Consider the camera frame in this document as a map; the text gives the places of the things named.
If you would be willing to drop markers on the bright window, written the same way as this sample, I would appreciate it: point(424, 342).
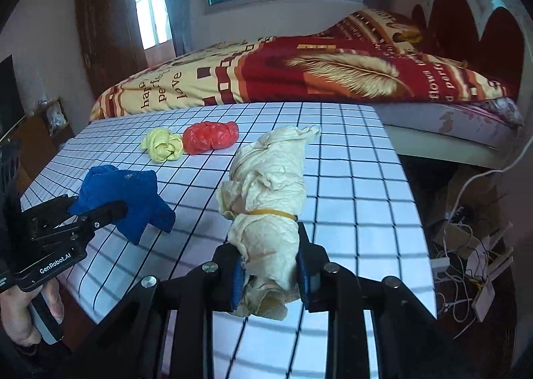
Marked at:
point(152, 8)

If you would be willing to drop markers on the white power strip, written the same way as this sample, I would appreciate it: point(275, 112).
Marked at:
point(440, 265)

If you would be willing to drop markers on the brown wooden door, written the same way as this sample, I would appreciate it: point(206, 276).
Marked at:
point(108, 37)

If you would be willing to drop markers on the yellow plastic bag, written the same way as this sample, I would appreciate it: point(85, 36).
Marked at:
point(162, 146)

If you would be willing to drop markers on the person's left hand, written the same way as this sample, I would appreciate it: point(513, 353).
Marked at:
point(21, 320)

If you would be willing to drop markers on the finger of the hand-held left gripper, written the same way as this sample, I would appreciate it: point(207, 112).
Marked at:
point(46, 208)
point(104, 214)

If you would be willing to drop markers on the red yellow printed blanket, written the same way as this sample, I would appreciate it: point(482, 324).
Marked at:
point(312, 71)

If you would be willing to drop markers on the white checked tablecloth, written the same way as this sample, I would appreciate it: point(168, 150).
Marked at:
point(354, 196)

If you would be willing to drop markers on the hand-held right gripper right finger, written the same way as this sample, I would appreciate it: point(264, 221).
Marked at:
point(306, 283)

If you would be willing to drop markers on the red plastic bag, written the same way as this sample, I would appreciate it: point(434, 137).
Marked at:
point(208, 137)

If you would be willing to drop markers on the cream paper bundle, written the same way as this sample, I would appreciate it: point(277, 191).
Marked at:
point(266, 179)

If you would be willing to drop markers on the wooden cabinet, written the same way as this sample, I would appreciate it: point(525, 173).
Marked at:
point(37, 141)

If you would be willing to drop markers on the white router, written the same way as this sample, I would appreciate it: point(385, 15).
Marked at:
point(489, 291)

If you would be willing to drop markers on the purple floral pillow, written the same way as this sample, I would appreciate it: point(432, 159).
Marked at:
point(506, 110)

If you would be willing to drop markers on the small light blue object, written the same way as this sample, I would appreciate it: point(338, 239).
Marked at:
point(498, 2)

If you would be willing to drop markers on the yellow rubber band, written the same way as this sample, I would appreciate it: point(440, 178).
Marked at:
point(270, 212)

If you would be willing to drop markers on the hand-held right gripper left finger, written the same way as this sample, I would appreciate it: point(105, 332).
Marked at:
point(237, 283)

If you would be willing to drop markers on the bed with red headboard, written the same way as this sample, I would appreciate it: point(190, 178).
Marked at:
point(437, 129)

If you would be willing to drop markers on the black television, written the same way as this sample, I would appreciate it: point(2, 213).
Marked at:
point(10, 96)

